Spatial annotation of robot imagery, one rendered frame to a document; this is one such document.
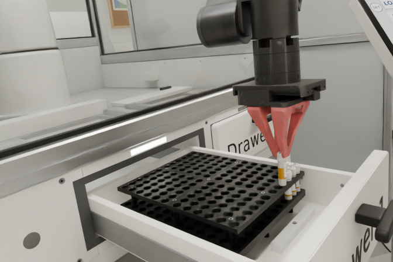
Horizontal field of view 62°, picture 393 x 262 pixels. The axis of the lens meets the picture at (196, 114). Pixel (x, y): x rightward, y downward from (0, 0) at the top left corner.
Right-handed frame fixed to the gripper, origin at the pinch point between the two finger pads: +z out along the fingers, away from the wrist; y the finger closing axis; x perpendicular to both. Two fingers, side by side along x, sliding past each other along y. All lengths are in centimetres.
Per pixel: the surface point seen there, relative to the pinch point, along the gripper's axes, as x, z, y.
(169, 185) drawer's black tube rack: -8.1, 5.1, -14.1
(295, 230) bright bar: -1.1, 10.4, 2.2
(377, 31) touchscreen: 76, -15, -8
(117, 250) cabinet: -12.8, 16.8, -23.7
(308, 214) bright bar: 3.1, 10.2, 2.0
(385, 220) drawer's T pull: -4.2, 4.1, 13.5
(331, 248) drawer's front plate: -10.8, 4.6, 10.8
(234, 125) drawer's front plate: 19.0, 2.7, -22.2
